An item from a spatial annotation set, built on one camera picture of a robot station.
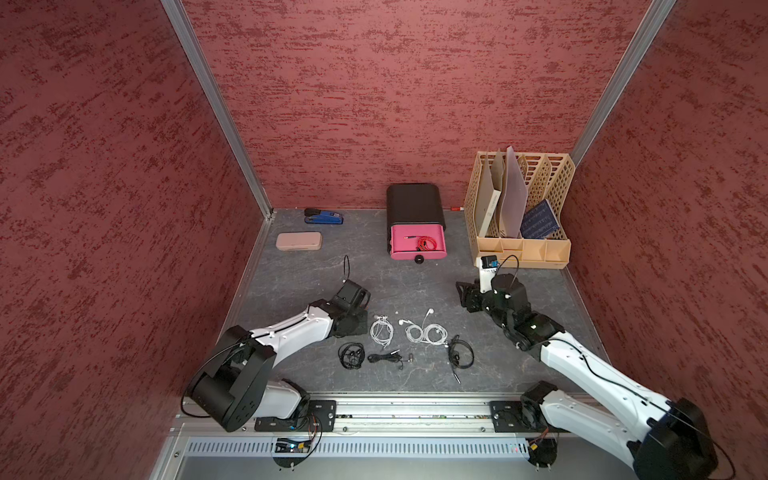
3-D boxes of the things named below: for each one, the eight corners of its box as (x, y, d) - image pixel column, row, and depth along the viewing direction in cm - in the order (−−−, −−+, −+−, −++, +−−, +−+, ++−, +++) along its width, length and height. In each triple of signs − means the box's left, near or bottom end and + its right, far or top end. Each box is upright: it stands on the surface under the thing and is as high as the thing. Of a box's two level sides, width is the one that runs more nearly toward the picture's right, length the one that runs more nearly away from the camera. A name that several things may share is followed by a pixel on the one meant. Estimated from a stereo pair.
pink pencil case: (276, 250, 111) (274, 245, 108) (280, 237, 115) (278, 232, 112) (320, 250, 111) (318, 245, 108) (322, 237, 115) (321, 232, 112)
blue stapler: (305, 223, 120) (302, 214, 116) (308, 215, 123) (305, 206, 119) (342, 225, 119) (340, 217, 115) (344, 217, 122) (343, 208, 118)
